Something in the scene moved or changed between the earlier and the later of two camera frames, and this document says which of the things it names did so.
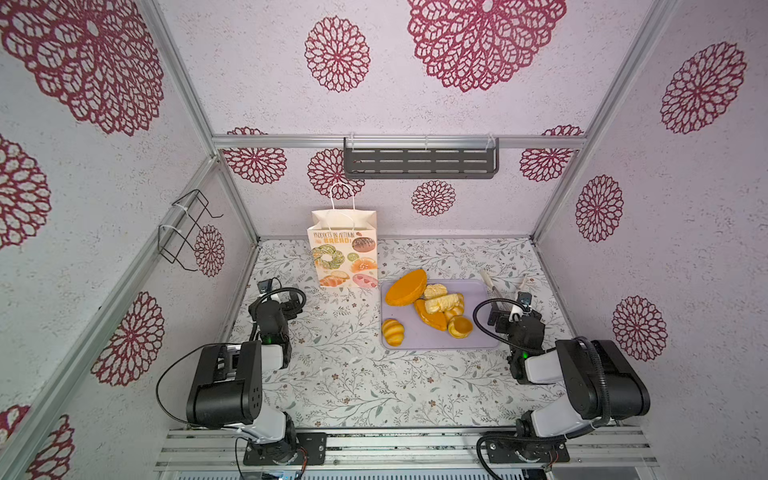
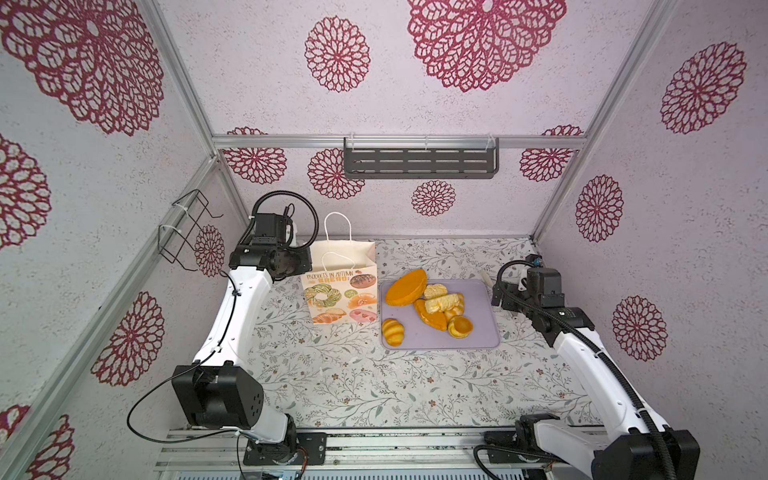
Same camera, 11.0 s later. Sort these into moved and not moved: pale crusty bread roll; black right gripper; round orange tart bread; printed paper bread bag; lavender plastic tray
Moved: printed paper bread bag; black right gripper
Not moved: round orange tart bread; lavender plastic tray; pale crusty bread roll
